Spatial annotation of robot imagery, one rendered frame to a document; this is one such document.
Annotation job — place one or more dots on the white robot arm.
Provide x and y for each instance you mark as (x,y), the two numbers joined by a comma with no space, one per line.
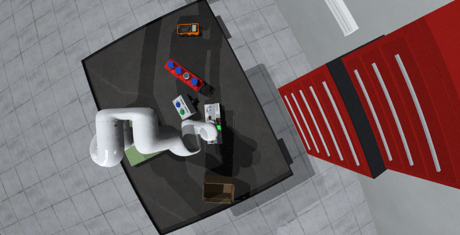
(114,134)

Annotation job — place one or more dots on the orange digital multimeter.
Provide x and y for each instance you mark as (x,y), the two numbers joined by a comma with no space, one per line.
(188,29)

